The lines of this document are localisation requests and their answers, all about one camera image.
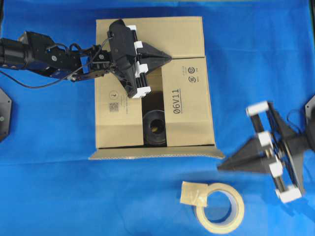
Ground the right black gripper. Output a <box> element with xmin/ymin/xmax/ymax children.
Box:
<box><xmin>217</xmin><ymin>101</ymin><xmax>306</xmax><ymax>203</ymax></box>

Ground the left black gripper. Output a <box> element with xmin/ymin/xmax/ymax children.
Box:
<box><xmin>108</xmin><ymin>19</ymin><xmax>172</xmax><ymax>98</ymax></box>

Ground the brown cardboard box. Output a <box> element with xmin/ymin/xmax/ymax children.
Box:
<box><xmin>92</xmin><ymin>16</ymin><xmax>224</xmax><ymax>160</ymax></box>

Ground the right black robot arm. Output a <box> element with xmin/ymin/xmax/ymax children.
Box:
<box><xmin>217</xmin><ymin>101</ymin><xmax>315</xmax><ymax>203</ymax></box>

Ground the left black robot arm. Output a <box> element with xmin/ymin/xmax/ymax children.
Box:
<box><xmin>0</xmin><ymin>19</ymin><xmax>172</xmax><ymax>98</ymax></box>

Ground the black spool front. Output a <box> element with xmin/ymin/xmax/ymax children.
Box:
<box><xmin>143</xmin><ymin>110</ymin><xmax>166</xmax><ymax>147</ymax></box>

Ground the beige packing tape roll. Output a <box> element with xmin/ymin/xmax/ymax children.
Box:
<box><xmin>180</xmin><ymin>181</ymin><xmax>245</xmax><ymax>235</ymax></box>

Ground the blue table cloth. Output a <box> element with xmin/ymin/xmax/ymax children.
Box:
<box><xmin>0</xmin><ymin>0</ymin><xmax>315</xmax><ymax>236</ymax></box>

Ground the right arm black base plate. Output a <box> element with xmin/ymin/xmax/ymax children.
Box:
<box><xmin>305</xmin><ymin>95</ymin><xmax>315</xmax><ymax>124</ymax></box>

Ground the black cable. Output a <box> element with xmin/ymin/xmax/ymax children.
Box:
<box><xmin>0</xmin><ymin>36</ymin><xmax>114</xmax><ymax>89</ymax></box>

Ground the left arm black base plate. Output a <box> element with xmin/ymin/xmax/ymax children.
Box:
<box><xmin>0</xmin><ymin>89</ymin><xmax>12</xmax><ymax>142</ymax></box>

